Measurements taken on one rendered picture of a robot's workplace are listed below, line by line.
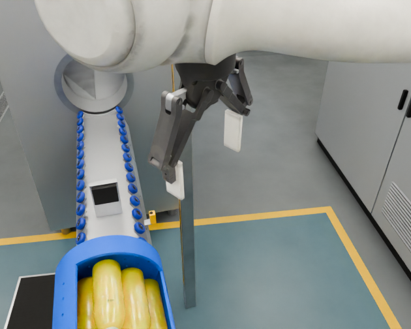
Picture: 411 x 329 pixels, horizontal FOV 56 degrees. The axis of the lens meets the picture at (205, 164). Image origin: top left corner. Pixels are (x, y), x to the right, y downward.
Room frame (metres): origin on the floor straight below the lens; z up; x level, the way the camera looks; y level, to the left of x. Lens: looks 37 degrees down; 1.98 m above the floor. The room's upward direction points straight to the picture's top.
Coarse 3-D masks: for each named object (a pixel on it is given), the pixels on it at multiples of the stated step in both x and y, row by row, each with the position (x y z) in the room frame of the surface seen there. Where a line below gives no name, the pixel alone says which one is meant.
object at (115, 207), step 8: (96, 184) 1.09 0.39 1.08; (104, 184) 1.09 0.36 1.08; (112, 184) 1.09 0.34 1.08; (96, 192) 1.06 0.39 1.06; (104, 192) 1.07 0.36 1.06; (112, 192) 1.08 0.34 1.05; (96, 200) 1.06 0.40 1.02; (104, 200) 1.07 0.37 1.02; (112, 200) 1.08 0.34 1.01; (120, 200) 1.10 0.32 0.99; (96, 208) 1.08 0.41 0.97; (104, 208) 1.08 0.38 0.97; (112, 208) 1.09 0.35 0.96; (120, 208) 1.10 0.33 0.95; (96, 216) 1.08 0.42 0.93
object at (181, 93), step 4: (184, 88) 0.44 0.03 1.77; (176, 92) 0.43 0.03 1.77; (180, 92) 0.43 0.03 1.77; (184, 92) 0.43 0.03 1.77; (168, 96) 0.42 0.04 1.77; (172, 96) 0.41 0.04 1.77; (180, 96) 0.42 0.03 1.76; (184, 96) 0.43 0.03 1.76; (168, 100) 0.41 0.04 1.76; (168, 104) 0.41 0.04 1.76; (168, 108) 0.41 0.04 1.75; (184, 108) 0.42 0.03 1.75
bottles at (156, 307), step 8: (152, 280) 0.67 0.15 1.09; (152, 288) 0.64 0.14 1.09; (152, 296) 0.61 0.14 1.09; (160, 296) 0.63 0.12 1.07; (152, 304) 0.59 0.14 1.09; (160, 304) 0.60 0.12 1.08; (152, 312) 0.57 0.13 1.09; (160, 312) 0.58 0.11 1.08; (152, 320) 0.55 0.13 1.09; (160, 320) 0.55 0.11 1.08; (152, 328) 0.53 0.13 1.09; (160, 328) 0.53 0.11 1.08
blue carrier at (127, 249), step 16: (96, 240) 0.68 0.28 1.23; (112, 240) 0.68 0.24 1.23; (128, 240) 0.69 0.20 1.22; (64, 256) 0.66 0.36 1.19; (80, 256) 0.64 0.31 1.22; (96, 256) 0.63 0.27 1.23; (112, 256) 0.69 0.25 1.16; (128, 256) 0.70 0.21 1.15; (144, 256) 0.66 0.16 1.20; (64, 272) 0.61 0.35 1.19; (80, 272) 0.67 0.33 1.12; (144, 272) 0.71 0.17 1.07; (160, 272) 0.66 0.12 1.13; (64, 288) 0.56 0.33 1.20; (160, 288) 0.67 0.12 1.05; (64, 304) 0.52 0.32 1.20; (64, 320) 0.48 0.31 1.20
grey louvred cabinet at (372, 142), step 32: (352, 64) 2.64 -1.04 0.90; (384, 64) 2.28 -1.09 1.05; (352, 96) 2.54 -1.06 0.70; (384, 96) 2.19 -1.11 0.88; (320, 128) 2.92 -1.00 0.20; (352, 128) 2.44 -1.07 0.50; (384, 128) 2.09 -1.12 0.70; (352, 160) 2.33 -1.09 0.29; (384, 160) 2.00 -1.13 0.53; (352, 192) 2.28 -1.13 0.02; (384, 192) 1.90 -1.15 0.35; (384, 224) 1.80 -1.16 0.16
